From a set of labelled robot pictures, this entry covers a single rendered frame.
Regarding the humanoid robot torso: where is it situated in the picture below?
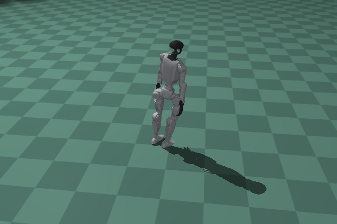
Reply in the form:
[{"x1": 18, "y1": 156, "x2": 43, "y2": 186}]
[{"x1": 161, "y1": 53, "x2": 182, "y2": 100}]

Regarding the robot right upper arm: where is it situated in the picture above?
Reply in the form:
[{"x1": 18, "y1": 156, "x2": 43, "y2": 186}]
[{"x1": 177, "y1": 63, "x2": 187, "y2": 88}]

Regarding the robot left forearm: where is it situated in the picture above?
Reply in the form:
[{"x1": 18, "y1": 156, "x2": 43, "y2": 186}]
[{"x1": 156, "y1": 70, "x2": 162, "y2": 85}]

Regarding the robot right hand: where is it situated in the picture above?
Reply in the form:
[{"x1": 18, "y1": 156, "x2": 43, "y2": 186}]
[{"x1": 176, "y1": 100, "x2": 184, "y2": 116}]

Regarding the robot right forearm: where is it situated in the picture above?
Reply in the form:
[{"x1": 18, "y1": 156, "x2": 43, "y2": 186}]
[{"x1": 179, "y1": 83, "x2": 187, "y2": 104}]

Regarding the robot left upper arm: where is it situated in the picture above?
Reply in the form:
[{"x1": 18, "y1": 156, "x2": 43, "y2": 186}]
[{"x1": 159, "y1": 53, "x2": 168, "y2": 73}]

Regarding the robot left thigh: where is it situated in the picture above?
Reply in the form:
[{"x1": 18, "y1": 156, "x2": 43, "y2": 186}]
[{"x1": 153, "y1": 88, "x2": 164, "y2": 121}]

